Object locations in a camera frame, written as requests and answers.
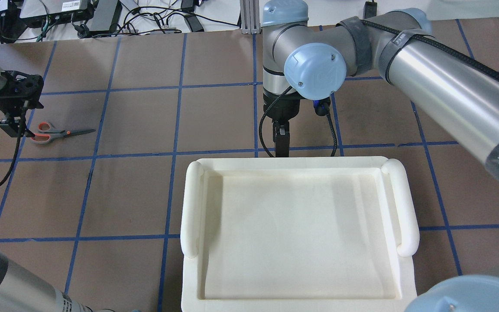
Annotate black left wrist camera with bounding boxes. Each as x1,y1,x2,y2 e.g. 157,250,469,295
0,71,44,117

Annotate grey electronics box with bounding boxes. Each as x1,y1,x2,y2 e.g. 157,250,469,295
19,0,94,29

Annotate cream plastic tray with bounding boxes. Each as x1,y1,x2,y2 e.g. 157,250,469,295
180,156,420,312

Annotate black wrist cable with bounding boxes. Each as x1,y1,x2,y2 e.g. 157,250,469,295
258,85,339,158
0,101,31,191

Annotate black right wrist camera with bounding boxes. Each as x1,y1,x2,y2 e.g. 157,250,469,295
312,97,331,117

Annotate aluminium frame post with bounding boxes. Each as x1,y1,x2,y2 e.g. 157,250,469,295
240,0,262,34

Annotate orange handled black scissors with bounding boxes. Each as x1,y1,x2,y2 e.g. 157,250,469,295
30,122,95,144

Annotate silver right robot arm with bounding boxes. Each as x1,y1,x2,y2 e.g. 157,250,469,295
262,0,499,181

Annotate black laptop power brick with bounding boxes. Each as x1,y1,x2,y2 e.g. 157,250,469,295
87,0,122,36

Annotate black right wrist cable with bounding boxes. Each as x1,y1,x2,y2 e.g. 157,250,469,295
258,85,339,158

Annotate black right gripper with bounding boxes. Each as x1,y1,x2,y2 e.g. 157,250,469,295
263,91,301,157

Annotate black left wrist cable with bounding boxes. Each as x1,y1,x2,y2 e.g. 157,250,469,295
0,101,31,191

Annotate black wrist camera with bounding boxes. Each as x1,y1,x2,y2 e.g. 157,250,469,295
0,71,44,117
312,97,331,117

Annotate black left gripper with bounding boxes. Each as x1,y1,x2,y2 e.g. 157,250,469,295
0,75,26,138

